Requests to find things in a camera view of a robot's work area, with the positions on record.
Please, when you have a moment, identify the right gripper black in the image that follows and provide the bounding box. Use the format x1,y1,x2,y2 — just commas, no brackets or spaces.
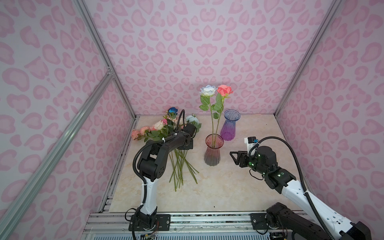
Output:
228,150,268,176

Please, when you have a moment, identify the red grey glass vase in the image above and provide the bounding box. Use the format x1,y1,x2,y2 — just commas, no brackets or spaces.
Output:
204,134,224,167

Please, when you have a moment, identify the pale blue white rose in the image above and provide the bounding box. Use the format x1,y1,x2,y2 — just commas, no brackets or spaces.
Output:
199,85,217,137

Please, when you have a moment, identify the red pink rose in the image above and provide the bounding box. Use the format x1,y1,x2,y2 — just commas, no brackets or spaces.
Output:
212,85,233,148

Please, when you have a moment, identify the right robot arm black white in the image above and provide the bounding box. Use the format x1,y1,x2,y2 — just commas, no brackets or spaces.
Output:
230,146,372,240

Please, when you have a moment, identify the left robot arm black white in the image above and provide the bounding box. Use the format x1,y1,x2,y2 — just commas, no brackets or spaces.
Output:
130,123,197,231

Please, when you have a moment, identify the purple glass vase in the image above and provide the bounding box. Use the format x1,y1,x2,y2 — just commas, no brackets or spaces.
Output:
220,110,241,141

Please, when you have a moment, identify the dark blue rose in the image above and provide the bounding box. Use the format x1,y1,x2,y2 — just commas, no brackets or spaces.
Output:
168,107,178,117

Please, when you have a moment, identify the cream white rose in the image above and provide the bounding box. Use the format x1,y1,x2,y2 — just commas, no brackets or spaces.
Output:
153,120,165,131

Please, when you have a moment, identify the pink rose far left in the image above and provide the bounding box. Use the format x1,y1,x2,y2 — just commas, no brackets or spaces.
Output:
131,130,141,140

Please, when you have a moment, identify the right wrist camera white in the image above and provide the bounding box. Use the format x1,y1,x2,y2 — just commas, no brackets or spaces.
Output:
244,137,259,156

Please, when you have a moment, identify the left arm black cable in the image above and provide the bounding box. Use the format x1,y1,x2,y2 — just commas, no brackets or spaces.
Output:
124,109,186,240

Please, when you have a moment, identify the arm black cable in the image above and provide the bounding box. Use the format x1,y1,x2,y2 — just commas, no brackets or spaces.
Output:
124,109,186,240
248,136,335,240

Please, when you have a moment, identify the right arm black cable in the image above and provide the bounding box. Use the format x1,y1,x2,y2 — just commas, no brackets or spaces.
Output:
248,136,335,240

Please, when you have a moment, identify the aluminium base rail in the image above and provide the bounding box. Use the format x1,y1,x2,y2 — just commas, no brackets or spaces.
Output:
80,210,343,240

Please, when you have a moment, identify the diagonal aluminium frame bar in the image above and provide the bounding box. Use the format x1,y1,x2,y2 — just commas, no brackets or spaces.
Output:
1,73,113,240

